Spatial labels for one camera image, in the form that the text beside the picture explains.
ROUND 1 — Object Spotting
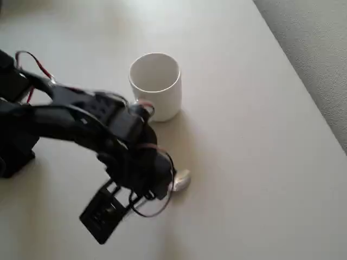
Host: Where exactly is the red white servo cable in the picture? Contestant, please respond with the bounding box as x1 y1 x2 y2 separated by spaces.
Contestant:
130 145 176 218

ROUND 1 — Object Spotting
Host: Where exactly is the silver metal spoon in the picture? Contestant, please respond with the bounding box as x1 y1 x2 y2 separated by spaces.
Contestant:
171 169 192 192

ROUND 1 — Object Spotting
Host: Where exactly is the thin black red cable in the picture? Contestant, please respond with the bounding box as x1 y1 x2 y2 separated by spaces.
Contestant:
14 50 57 105

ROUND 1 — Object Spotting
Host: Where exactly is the white ceramic mug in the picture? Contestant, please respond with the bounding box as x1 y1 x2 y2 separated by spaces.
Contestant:
128 53 182 122

